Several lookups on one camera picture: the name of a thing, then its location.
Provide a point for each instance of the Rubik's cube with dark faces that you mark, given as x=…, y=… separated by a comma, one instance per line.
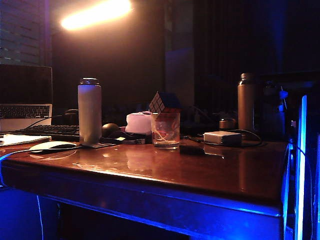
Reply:
x=160, y=103

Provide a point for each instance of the clear glass cup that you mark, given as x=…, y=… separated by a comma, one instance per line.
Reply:
x=165, y=132

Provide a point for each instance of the pale tissue pack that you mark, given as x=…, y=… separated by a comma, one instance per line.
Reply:
x=137, y=122

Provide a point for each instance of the dark round mouse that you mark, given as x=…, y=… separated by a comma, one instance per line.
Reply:
x=109, y=128

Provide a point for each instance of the flat coaster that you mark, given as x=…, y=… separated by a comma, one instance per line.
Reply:
x=105, y=145

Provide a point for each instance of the white power adapter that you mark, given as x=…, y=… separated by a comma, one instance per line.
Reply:
x=222, y=137

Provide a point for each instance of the dark computer monitor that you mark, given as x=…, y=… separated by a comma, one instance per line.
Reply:
x=112, y=75

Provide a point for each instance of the small round metal tin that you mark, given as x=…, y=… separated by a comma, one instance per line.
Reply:
x=227, y=124

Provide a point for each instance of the white bottle with black lid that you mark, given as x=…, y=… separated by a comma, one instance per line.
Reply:
x=89, y=112

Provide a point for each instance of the brown metal bottle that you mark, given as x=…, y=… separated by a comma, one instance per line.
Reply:
x=246, y=105

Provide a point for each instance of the black keyboard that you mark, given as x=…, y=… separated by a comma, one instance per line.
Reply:
x=50, y=130

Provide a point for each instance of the white flat mouse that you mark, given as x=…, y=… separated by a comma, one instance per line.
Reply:
x=50, y=145

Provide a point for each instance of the dark plastic bottle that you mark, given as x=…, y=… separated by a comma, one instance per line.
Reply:
x=273, y=112

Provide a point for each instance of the bright tube lamp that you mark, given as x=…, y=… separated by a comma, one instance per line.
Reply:
x=95, y=13

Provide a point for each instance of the silver laptop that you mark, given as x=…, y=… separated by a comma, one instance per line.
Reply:
x=25, y=112

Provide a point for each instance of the white paper notebook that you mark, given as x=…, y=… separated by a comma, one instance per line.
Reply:
x=20, y=138

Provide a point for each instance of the blue LED light strip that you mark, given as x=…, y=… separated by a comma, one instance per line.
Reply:
x=300, y=150

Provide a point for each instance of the window blind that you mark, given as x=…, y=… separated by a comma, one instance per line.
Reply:
x=22, y=32

